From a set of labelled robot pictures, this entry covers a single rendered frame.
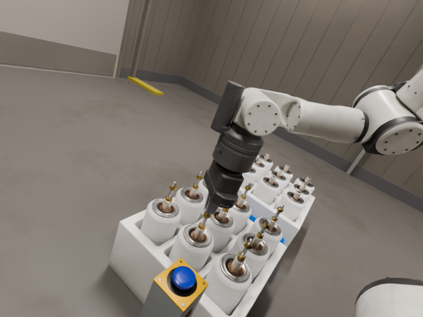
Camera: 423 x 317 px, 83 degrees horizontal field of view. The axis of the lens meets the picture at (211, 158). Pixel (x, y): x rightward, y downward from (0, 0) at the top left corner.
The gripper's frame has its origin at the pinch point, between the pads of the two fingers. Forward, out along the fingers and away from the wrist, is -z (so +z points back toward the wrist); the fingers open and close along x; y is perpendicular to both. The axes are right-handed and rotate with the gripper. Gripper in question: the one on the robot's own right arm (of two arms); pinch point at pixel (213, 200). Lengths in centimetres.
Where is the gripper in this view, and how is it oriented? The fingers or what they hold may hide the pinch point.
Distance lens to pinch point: 56.4
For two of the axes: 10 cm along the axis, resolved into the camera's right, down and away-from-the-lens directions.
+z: 3.5, -8.5, -4.1
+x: 2.2, 4.9, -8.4
